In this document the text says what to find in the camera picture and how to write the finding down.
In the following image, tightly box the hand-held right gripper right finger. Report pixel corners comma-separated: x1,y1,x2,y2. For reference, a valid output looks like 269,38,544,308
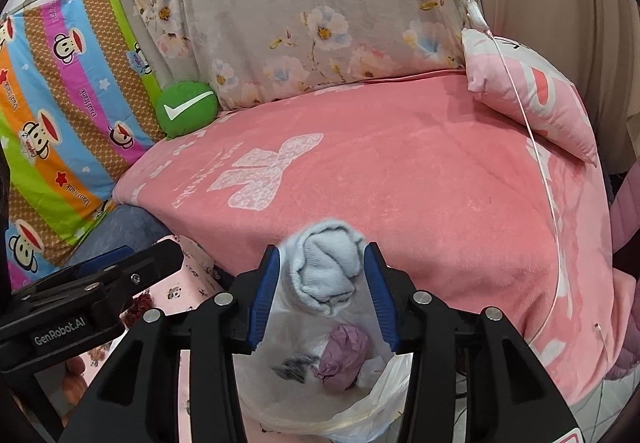
363,242,583,443

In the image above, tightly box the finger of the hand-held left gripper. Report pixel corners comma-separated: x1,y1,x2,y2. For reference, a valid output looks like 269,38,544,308
37,245,136,291
97,238,183,296

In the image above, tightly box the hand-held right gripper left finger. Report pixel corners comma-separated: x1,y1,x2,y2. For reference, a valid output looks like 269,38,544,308
60,245,283,443

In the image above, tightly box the white plastic bag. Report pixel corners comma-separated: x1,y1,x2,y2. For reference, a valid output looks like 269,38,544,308
232,248,413,443

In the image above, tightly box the light blue sock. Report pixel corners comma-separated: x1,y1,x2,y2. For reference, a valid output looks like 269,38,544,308
290,219,367,316

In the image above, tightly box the blue cushion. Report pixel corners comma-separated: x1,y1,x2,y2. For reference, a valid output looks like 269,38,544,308
62,206,168,269

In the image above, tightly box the pink panda print cloth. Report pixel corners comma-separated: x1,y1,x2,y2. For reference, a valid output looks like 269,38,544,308
30,235,236,443

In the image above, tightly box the purple crumpled cloth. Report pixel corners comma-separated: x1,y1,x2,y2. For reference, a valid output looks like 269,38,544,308
314,323,371,391

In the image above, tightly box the black patterned wrapper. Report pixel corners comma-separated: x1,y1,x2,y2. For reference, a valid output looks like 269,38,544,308
272,355,313,382

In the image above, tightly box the pink bow print blanket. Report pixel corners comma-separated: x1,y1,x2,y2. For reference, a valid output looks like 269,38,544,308
112,70,621,404

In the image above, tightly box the green check mark cushion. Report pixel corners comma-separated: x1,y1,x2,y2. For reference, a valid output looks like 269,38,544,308
155,80,218,140

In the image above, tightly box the striped monkey print quilt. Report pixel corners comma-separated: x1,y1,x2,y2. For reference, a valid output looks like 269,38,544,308
0,0,166,291

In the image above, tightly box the pink white pillow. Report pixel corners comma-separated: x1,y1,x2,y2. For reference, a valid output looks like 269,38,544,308
460,27,599,167

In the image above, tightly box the white cable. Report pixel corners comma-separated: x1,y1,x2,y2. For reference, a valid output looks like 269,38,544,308
420,0,608,354

